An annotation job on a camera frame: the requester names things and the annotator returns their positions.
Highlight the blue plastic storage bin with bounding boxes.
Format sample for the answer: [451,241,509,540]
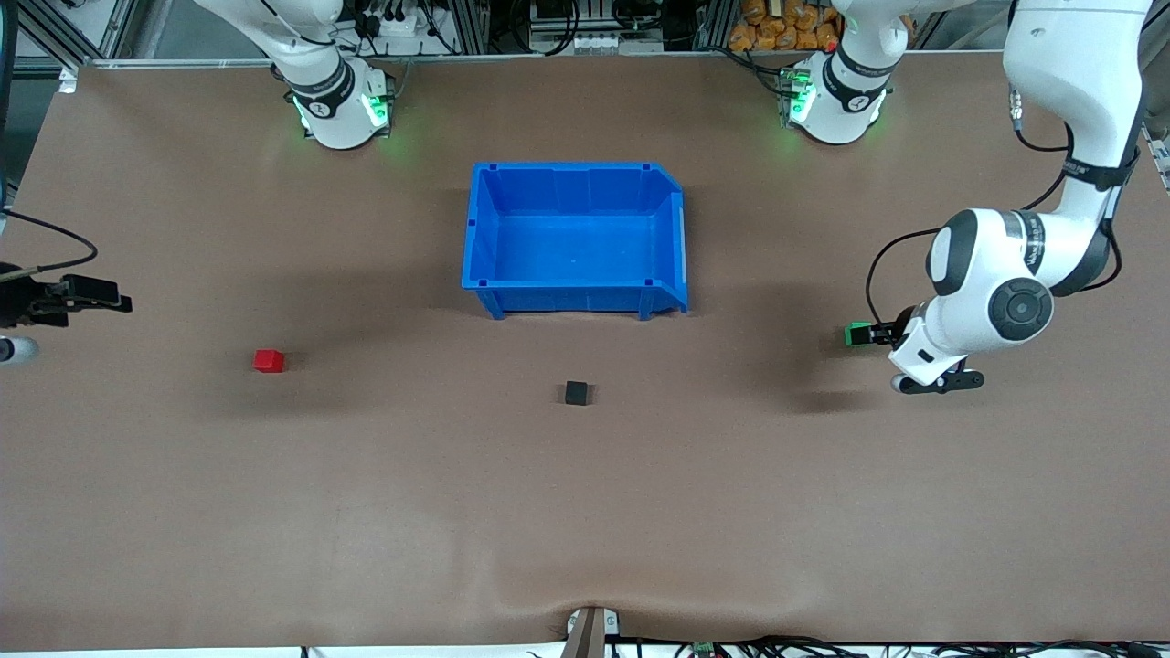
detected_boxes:
[461,162,689,321]

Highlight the grey power strip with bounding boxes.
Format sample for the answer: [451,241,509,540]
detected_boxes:
[547,32,665,54]

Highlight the aluminium extrusion post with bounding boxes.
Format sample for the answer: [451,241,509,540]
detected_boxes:
[695,0,741,52]
[448,0,491,56]

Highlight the perforated metal rail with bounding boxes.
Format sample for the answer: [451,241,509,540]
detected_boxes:
[1143,119,1170,193]

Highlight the black electronics box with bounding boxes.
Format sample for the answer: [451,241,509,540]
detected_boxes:
[530,0,645,33]

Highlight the white power strip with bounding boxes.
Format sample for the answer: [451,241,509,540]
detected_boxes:
[350,7,458,43]

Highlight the orange packaged goods pile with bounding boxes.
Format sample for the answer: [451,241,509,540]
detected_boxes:
[727,0,842,53]

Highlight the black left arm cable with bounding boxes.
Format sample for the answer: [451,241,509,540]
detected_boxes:
[864,82,1121,334]

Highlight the metal table clamp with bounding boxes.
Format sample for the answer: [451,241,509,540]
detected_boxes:
[565,605,622,658]

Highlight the brown table mat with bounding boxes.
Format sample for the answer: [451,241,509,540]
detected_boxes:
[0,50,1170,652]

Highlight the aluminium frame struts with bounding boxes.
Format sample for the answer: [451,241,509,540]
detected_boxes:
[0,0,175,70]

